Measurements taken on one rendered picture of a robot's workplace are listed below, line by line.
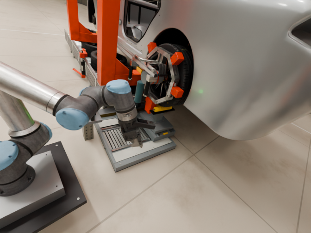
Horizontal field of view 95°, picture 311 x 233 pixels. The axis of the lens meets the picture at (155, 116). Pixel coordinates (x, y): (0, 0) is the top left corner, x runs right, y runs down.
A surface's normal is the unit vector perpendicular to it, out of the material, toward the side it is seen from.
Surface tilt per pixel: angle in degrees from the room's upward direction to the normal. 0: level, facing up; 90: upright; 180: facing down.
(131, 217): 0
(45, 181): 0
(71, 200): 0
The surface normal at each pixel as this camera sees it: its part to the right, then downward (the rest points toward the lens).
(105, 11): 0.53, 0.61
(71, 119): -0.07, 0.61
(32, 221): 0.24, -0.77
